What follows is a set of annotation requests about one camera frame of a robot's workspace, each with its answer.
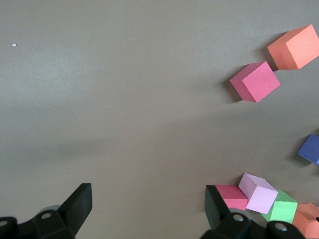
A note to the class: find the crimson foam cube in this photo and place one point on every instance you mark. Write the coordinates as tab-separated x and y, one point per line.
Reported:
231	196
259	82

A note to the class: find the pink foam cube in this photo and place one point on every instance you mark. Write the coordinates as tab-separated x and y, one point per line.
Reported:
259	199

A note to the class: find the green foam cube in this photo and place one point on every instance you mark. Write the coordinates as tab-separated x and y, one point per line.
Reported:
282	209

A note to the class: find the orange foam cube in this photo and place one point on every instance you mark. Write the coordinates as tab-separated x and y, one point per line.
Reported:
296	47
304	221

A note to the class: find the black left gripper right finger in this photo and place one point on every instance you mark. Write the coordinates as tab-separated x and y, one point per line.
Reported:
216	211

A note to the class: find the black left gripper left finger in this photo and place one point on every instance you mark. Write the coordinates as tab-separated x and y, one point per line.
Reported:
77	209

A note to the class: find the purple foam cube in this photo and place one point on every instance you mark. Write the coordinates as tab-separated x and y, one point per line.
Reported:
310	149

